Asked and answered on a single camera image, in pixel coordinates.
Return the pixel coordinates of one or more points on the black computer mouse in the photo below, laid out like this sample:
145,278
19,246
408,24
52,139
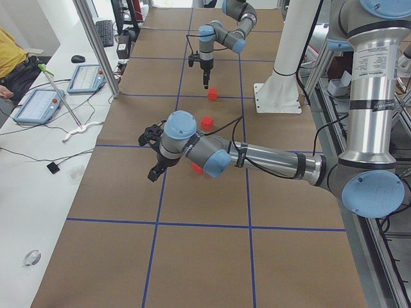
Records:
76,59

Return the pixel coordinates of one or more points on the clear tape roll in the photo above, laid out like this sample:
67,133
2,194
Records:
31,258

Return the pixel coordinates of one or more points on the seated person yellow shirt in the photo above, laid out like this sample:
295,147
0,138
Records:
19,69

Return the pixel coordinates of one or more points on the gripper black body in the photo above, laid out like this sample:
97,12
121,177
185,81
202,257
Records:
164,161
205,65

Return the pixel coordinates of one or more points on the white box on frame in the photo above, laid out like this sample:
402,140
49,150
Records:
339,87

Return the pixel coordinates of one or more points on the far teach pendant tablet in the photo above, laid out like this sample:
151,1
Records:
86,79

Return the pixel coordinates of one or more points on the teach pendant tablet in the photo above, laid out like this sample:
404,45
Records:
86,79
39,107

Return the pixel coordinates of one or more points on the metal rod green handle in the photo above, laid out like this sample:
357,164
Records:
48,75

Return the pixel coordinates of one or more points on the small black square pad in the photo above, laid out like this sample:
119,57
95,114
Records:
53,168

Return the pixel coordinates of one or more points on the white pedestal column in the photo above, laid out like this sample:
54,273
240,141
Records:
279,94

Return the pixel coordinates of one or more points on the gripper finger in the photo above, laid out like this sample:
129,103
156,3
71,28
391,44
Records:
156,172
206,79

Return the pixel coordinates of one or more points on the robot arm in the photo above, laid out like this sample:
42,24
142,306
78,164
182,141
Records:
349,22
234,40

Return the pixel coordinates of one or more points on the aluminium side frame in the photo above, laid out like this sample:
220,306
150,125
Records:
363,176

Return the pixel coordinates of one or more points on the near teach pendant tablet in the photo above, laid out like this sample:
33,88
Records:
39,107

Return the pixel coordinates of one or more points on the aluminium frame post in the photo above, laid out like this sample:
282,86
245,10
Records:
87,21

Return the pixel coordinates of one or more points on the black power adapter box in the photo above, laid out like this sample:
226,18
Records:
123,47

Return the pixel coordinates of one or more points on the red block placed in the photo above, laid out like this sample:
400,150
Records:
197,168
207,123
212,94

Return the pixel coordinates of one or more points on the black keyboard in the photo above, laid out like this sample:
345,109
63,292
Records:
105,32

